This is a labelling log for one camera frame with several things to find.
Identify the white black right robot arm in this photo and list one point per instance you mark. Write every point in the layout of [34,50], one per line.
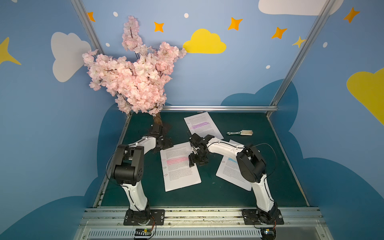
[252,168]

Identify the left green circuit board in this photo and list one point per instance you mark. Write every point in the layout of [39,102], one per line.
[142,234]

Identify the pink cherry blossom tree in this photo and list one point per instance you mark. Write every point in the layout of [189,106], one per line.
[138,86]

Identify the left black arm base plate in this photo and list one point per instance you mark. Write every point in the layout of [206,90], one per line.
[144,218]

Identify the small wooden handled brush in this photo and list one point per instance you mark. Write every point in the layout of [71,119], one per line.
[241,133]

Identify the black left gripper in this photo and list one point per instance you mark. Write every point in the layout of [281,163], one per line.
[163,141]

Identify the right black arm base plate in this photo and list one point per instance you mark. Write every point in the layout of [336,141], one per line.
[258,217]

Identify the blue highlighted paper document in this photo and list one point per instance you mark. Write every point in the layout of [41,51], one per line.
[229,170]

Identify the aluminium frame post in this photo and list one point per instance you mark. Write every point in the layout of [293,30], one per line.
[87,24]
[311,38]

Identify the pink highlighted paper document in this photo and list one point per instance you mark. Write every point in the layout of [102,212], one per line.
[175,163]

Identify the aluminium back frame bar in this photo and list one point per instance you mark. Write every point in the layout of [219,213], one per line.
[220,108]

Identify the aluminium left frame post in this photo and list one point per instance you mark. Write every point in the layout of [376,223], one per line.
[87,24]

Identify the right circuit board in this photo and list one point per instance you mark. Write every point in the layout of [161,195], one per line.
[268,234]

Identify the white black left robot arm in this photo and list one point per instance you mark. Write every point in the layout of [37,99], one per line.
[127,169]

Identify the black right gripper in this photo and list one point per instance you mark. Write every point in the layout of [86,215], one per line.
[198,153]

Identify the aluminium right frame post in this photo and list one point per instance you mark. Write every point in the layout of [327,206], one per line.
[311,38]

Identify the purple highlighted paper document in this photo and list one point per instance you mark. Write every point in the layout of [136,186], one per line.
[203,125]

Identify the aluminium front rail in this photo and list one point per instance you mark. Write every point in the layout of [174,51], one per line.
[211,223]

